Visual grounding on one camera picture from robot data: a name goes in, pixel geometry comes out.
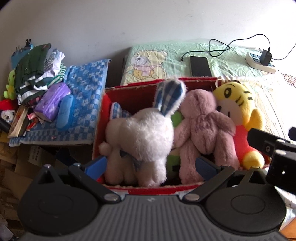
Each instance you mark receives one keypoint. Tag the black charger adapter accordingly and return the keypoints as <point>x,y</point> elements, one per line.
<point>265,57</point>

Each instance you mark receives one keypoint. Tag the yellow tiger plush red shirt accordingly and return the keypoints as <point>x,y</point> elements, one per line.
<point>236,101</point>

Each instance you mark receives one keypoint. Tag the purple tissue pack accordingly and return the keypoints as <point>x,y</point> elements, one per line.
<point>47,108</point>

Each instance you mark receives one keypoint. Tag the pink plush bear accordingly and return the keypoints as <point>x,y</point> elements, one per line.
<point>204,130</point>

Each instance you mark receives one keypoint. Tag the pile of folded clothes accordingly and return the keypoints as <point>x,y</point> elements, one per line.
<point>36,71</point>

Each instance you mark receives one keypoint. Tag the cartoon bear bed sheet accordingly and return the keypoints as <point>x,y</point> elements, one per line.
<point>273,93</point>

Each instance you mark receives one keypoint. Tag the green frog plush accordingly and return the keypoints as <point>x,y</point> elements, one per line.
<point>10,93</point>

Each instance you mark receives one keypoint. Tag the white bear plush blue bow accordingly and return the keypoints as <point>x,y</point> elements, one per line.
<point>120,169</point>

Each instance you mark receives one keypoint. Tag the blue plastic case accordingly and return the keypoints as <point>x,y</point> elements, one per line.
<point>65,114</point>

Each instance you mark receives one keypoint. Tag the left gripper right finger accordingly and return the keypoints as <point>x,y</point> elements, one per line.
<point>214,177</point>

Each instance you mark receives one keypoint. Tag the brown cardboard box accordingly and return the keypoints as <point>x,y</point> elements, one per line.
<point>17,173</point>

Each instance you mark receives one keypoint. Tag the stack of books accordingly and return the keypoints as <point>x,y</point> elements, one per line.
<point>24,120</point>

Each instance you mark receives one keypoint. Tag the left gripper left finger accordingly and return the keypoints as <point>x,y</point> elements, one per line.
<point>86,177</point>

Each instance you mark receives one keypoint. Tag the white power strip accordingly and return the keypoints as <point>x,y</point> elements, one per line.
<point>253,60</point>

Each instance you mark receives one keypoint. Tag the blue checkered towel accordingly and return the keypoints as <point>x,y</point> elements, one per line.
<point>87,84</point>

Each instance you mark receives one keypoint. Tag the red cardboard box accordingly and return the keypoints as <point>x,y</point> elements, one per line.
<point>195,122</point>

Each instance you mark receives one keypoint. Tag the red hat santa plush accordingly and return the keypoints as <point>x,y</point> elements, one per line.
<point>8,109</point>

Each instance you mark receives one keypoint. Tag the black cylinder bottle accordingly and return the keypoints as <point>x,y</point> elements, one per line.
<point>4,126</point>

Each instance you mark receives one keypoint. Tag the black smartphone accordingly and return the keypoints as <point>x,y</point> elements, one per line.
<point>200,67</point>

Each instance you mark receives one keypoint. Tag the white rabbit plush plaid ears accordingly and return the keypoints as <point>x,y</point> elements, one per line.
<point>147,136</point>

